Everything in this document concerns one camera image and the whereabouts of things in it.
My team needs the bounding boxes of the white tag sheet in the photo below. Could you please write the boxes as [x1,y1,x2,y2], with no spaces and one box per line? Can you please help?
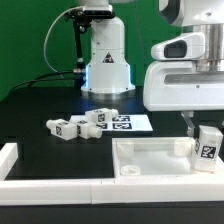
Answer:
[69,114,154,133]

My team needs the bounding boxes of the black cables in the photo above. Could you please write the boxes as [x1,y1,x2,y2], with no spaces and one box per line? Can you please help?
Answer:
[9,69,84,96]

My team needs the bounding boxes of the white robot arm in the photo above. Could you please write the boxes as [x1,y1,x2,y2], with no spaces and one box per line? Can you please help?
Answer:
[81,0,224,126]

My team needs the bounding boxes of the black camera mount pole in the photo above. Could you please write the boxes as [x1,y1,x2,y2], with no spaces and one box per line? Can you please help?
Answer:
[64,8,91,74]

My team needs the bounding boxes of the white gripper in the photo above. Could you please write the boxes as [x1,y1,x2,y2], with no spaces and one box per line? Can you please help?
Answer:
[143,61,224,137]

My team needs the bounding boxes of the white U-shaped fence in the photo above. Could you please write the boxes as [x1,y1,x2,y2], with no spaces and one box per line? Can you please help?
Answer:
[0,143,224,205]

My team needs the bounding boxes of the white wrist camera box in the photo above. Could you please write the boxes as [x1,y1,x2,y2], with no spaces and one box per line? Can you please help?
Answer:
[151,32,205,61]

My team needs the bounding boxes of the grey cable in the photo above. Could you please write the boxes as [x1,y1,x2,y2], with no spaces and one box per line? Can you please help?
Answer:
[43,7,81,75]

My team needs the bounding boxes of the white square tabletop part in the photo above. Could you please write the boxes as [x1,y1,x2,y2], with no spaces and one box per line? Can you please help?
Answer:
[112,137,224,180]

